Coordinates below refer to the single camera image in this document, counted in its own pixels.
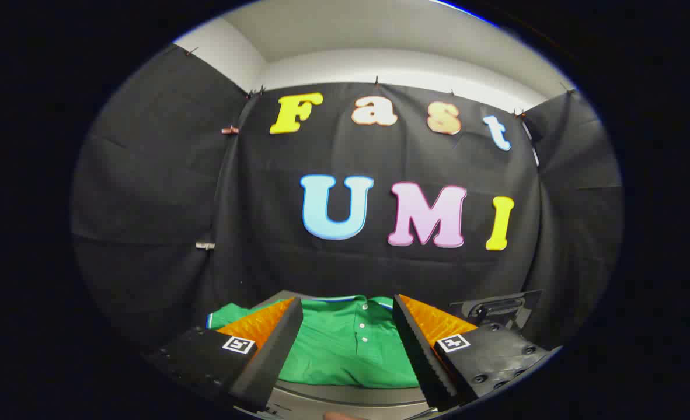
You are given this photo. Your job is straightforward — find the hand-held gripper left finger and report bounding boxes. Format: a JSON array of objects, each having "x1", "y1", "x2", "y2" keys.
[{"x1": 145, "y1": 296, "x2": 304, "y2": 412}]

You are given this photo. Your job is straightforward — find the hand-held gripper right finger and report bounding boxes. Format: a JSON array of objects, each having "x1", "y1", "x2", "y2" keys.
[{"x1": 392, "y1": 293, "x2": 562, "y2": 412}]

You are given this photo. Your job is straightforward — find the green polo shirt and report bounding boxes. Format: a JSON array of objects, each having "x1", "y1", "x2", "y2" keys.
[{"x1": 207, "y1": 295, "x2": 421, "y2": 390}]

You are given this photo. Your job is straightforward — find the grey box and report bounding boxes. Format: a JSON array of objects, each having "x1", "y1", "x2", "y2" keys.
[{"x1": 246, "y1": 290, "x2": 439, "y2": 419}]

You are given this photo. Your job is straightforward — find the black backdrop cloth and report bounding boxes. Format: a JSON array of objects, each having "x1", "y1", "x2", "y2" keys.
[{"x1": 71, "y1": 44, "x2": 623, "y2": 351}]

